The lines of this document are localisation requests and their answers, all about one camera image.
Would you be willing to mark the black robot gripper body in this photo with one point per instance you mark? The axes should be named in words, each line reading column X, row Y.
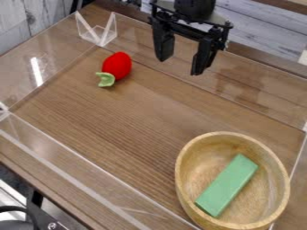
column 192, row 19

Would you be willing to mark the red plush strawberry toy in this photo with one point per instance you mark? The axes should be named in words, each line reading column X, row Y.
column 116, row 68

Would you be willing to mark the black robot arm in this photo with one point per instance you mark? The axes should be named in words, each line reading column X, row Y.
column 191, row 19

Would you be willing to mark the black table leg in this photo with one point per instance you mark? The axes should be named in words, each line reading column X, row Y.
column 33, row 203

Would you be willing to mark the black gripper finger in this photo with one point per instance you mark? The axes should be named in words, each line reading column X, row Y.
column 203, row 56
column 163, row 40

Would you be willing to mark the brown wooden bowl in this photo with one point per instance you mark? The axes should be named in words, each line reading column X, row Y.
column 263, row 198

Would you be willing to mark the green rectangular block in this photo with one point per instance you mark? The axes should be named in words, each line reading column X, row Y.
column 227, row 185

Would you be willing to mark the clear acrylic tray wall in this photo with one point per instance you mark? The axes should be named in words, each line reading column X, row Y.
column 96, row 147

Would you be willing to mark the clear acrylic corner bracket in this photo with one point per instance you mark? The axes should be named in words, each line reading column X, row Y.
column 98, row 35

